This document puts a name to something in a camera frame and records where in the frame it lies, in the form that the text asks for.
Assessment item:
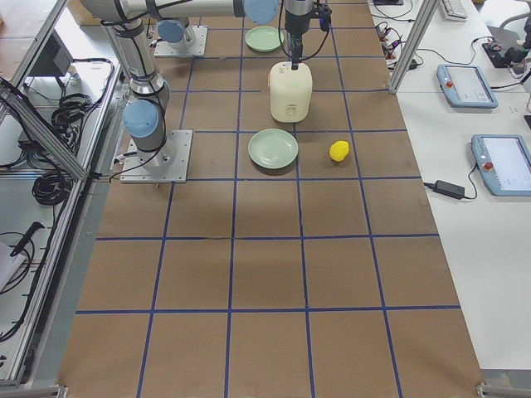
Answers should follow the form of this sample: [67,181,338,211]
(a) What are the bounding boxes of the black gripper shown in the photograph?
[284,0,331,70]

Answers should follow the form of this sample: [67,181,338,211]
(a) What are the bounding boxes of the cream rice cooker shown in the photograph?
[268,61,313,123]

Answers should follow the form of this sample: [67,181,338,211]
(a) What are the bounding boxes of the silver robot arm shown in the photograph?
[82,1,332,170]
[157,17,196,43]

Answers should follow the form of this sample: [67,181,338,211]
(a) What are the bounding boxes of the green plate near arm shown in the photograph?
[248,129,299,169]
[245,26,284,52]

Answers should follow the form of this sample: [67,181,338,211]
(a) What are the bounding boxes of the yellow toy lemon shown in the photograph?
[329,140,350,163]

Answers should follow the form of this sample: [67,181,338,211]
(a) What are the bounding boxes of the white keyboard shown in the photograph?
[439,0,468,22]

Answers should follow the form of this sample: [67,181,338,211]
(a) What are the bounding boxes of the upper teach pendant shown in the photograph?
[436,64,499,109]

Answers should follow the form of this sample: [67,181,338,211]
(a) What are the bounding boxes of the teach pendant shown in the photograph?
[471,134,530,197]
[436,64,499,109]

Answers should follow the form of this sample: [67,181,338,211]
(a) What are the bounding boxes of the black power adapter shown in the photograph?
[433,180,465,200]

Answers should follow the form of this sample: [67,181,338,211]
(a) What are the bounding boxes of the brown grid table mat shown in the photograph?
[58,1,481,397]

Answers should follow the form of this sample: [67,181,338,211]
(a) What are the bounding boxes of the lower teach pendant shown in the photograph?
[471,134,530,197]

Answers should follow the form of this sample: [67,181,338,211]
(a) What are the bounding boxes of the aluminium frame post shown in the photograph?
[388,0,438,94]

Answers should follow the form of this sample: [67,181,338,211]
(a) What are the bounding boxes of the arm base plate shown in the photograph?
[154,25,208,58]
[119,130,193,183]

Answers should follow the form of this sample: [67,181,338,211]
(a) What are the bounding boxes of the black cable bundle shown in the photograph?
[32,93,103,206]

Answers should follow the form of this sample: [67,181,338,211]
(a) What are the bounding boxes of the aluminium frame left rail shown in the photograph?
[1,1,121,393]

